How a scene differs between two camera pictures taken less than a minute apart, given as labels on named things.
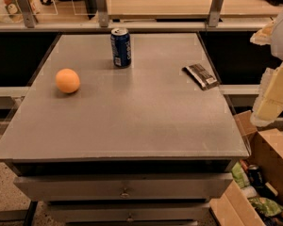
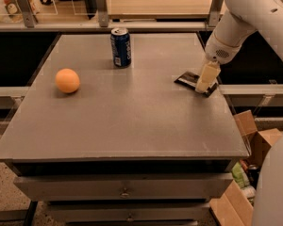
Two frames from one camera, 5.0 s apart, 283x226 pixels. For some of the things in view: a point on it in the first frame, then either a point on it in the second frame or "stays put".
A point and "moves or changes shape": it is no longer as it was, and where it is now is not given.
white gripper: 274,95 → 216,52
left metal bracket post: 27,8 stays put
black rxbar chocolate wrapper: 200,75 moves or changes shape
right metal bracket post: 216,6 stays put
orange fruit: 67,80 stays put
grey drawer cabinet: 138,146 stays put
